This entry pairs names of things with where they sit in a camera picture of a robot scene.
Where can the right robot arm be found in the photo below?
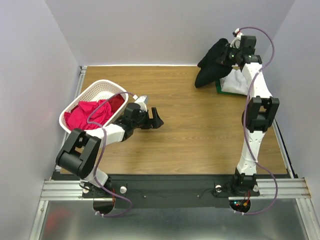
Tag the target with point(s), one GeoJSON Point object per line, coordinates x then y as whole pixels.
{"type": "Point", "coordinates": [259, 113]}

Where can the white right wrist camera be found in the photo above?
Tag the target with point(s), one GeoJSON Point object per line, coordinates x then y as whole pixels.
{"type": "Point", "coordinates": [236, 42]}

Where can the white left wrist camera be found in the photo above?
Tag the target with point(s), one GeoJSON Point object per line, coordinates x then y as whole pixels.
{"type": "Point", "coordinates": [142, 101]}

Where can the green folded t shirt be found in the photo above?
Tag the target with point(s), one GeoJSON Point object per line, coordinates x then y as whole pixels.
{"type": "Point", "coordinates": [219, 90]}

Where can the black t shirt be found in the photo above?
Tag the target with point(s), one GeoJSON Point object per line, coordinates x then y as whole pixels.
{"type": "Point", "coordinates": [210, 70]}

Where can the white perforated plastic basket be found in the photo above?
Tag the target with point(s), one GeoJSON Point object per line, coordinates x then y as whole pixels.
{"type": "Point", "coordinates": [99, 90]}

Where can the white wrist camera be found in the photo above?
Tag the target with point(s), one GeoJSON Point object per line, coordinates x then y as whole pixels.
{"type": "Point", "coordinates": [236, 42]}
{"type": "Point", "coordinates": [142, 101]}

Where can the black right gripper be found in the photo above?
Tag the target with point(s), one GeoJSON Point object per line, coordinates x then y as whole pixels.
{"type": "Point", "coordinates": [225, 55]}

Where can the white folded t shirt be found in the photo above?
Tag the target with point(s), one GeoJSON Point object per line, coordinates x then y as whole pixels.
{"type": "Point", "coordinates": [234, 83]}

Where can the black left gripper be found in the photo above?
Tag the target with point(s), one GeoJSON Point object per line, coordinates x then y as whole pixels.
{"type": "Point", "coordinates": [157, 122]}

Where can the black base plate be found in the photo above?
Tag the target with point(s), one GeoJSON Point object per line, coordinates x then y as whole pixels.
{"type": "Point", "coordinates": [170, 191]}

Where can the pink t shirt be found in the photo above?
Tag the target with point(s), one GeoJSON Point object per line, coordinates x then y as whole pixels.
{"type": "Point", "coordinates": [88, 115]}

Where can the dark red t shirt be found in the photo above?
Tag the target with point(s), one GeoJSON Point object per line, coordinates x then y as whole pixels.
{"type": "Point", "coordinates": [116, 102]}

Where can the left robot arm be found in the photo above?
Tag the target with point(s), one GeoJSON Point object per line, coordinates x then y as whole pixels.
{"type": "Point", "coordinates": [81, 148]}

